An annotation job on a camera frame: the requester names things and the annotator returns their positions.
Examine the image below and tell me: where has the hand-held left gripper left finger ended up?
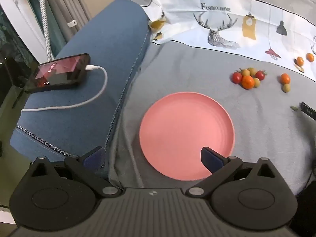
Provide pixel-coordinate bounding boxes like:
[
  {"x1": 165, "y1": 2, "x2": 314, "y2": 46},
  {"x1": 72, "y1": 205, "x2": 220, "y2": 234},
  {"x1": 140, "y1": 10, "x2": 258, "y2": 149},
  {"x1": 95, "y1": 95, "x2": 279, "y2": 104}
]
[{"x1": 30, "y1": 146, "x2": 122, "y2": 198}]

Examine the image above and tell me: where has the blue sofa armrest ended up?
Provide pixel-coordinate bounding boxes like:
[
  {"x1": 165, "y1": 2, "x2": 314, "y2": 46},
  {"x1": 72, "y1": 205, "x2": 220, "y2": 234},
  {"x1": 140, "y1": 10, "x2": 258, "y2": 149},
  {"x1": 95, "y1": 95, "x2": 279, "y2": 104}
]
[{"x1": 10, "y1": 0, "x2": 151, "y2": 181}]

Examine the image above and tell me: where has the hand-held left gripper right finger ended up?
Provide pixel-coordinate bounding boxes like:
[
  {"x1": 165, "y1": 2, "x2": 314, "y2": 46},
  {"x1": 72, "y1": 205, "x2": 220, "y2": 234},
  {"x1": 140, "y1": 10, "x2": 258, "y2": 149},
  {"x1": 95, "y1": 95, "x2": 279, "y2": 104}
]
[{"x1": 185, "y1": 147, "x2": 276, "y2": 198}]

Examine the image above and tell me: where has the pink round plate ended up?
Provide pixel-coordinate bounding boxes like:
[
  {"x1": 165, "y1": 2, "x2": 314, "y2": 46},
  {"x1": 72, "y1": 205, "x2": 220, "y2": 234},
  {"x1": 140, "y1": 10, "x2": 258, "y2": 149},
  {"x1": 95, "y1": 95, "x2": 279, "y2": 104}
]
[{"x1": 139, "y1": 92, "x2": 235, "y2": 181}]

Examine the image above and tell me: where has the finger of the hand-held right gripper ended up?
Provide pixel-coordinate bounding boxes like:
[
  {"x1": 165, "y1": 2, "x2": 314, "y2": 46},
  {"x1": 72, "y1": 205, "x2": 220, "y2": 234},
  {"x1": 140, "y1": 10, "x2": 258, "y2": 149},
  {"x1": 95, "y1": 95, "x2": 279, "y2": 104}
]
[{"x1": 300, "y1": 102, "x2": 316, "y2": 120}]

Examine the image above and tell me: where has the grey printed sofa cover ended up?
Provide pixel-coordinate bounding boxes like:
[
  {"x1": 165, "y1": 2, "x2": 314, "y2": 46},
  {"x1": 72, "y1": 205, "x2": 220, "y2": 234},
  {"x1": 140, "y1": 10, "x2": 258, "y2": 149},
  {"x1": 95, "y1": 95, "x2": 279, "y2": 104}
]
[{"x1": 108, "y1": 0, "x2": 316, "y2": 198}]

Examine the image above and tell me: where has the black smartphone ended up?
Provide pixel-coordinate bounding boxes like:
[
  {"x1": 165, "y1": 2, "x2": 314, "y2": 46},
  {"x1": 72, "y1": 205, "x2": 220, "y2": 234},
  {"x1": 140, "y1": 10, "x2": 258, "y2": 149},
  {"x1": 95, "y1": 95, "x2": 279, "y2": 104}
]
[{"x1": 24, "y1": 53, "x2": 91, "y2": 94}]

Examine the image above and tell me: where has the white window frame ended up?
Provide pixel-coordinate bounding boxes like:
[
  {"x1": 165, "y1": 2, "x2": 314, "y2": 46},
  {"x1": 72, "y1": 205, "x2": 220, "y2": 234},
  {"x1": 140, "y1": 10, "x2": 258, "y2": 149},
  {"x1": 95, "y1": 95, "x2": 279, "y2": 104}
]
[{"x1": 0, "y1": 0, "x2": 50, "y2": 63}]

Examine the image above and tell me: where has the grey curtain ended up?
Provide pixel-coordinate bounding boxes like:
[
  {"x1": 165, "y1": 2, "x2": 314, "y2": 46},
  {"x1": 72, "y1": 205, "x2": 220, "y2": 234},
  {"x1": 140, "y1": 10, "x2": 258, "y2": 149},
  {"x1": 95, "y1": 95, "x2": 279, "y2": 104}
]
[{"x1": 42, "y1": 0, "x2": 93, "y2": 43}]

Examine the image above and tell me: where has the white charging cable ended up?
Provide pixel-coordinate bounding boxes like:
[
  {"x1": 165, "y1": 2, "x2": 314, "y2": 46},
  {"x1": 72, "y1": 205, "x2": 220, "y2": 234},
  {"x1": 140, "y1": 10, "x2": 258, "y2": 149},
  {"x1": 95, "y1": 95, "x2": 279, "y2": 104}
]
[{"x1": 21, "y1": 65, "x2": 108, "y2": 113}]

